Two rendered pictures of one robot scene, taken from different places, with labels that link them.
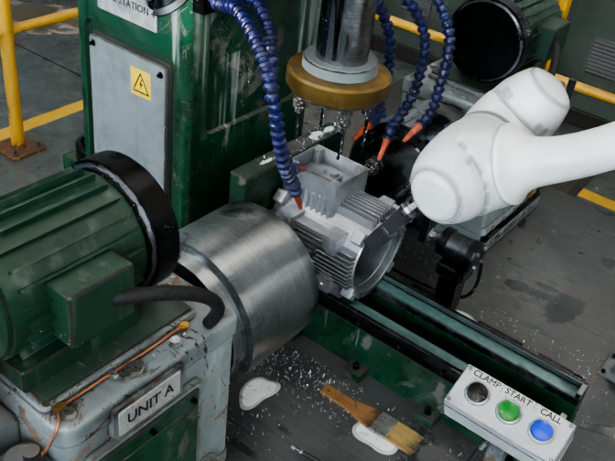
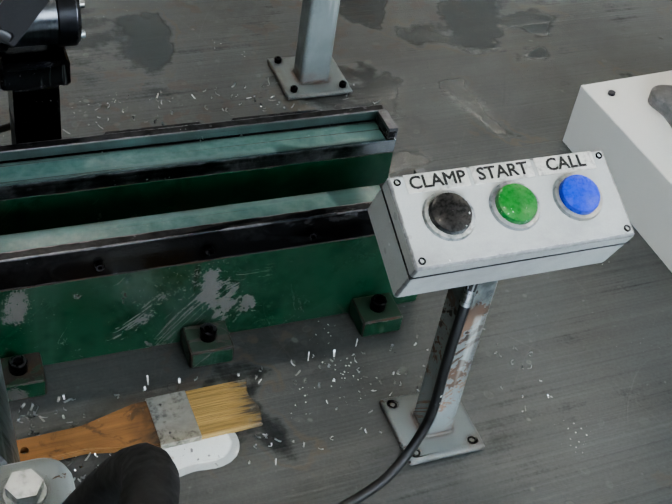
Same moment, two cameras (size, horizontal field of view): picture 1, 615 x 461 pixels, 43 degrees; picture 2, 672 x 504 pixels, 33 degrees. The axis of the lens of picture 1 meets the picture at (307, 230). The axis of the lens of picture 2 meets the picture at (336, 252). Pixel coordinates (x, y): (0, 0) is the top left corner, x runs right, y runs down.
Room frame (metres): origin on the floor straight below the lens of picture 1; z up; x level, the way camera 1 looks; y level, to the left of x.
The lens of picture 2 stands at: (0.59, 0.27, 1.54)
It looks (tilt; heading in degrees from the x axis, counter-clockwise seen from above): 42 degrees down; 299
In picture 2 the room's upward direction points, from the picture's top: 10 degrees clockwise
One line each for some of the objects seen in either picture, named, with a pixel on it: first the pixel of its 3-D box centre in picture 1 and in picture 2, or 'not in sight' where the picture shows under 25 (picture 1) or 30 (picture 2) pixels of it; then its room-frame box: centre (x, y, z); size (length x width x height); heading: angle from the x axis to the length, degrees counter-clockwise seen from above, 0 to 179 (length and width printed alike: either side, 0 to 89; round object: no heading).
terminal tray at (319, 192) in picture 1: (324, 181); not in sight; (1.26, -0.02, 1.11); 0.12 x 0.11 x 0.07; 56
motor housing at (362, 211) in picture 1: (335, 231); not in sight; (1.24, -0.05, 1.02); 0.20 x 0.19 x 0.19; 56
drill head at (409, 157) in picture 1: (425, 161); not in sight; (1.52, -0.23, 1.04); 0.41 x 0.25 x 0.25; 146
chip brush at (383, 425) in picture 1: (369, 416); (136, 427); (0.98, -0.16, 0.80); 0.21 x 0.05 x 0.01; 58
